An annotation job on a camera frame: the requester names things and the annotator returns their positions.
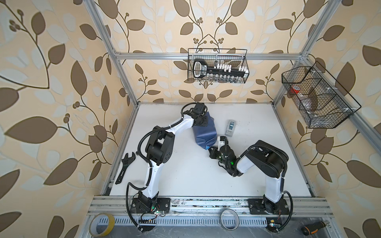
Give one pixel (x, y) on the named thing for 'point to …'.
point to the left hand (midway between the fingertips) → (203, 119)
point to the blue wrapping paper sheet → (206, 136)
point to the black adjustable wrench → (126, 161)
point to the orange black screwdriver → (313, 227)
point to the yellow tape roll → (111, 226)
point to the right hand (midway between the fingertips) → (208, 147)
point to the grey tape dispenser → (230, 128)
